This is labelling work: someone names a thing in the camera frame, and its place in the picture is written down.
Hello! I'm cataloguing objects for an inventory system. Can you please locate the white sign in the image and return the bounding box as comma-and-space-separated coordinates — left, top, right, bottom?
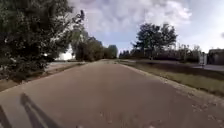
198, 51, 208, 66

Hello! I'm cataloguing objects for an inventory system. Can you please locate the row of bushes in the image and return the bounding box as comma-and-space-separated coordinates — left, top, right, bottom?
118, 43, 203, 64

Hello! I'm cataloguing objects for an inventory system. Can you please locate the grass verge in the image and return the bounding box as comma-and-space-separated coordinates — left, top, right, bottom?
0, 62, 86, 93

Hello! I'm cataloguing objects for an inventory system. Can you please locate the grey asphalt path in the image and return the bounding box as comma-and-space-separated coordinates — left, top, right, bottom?
0, 59, 224, 128

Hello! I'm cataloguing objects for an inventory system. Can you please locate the pale side road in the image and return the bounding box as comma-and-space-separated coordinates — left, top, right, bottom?
191, 63, 224, 73

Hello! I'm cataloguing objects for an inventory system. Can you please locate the tall leafy tree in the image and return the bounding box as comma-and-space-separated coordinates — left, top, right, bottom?
132, 22, 179, 61

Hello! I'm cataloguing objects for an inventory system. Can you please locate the large dark tree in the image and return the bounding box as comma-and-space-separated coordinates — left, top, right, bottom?
0, 0, 86, 83

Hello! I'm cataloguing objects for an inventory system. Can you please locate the row of trees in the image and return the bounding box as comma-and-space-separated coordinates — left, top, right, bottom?
74, 35, 120, 63

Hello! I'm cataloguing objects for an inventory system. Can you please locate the grass strip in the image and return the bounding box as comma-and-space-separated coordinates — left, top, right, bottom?
115, 59, 224, 98

